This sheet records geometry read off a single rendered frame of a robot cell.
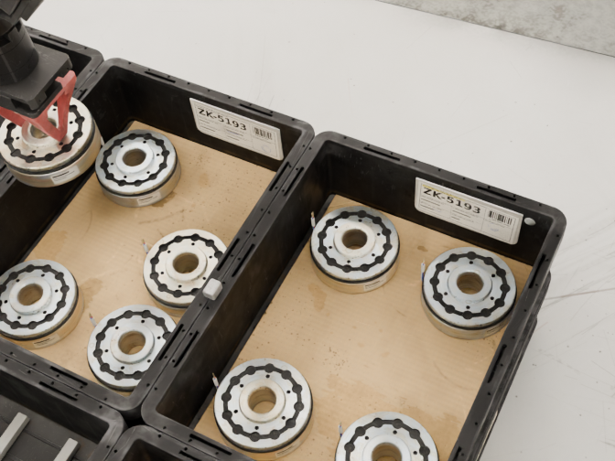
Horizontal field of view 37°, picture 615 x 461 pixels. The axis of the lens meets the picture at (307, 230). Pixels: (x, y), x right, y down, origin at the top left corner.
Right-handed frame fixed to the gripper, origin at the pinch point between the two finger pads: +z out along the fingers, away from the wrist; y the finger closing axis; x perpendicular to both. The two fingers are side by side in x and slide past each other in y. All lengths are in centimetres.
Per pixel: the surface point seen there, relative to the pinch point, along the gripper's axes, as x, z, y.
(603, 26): 148, 107, 31
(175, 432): -20.2, 10.2, 27.0
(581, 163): 45, 35, 48
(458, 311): 6.8, 18.0, 44.7
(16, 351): -20.1, 9.7, 7.9
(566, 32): 142, 107, 23
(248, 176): 15.1, 20.6, 13.0
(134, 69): 17.8, 10.3, -3.2
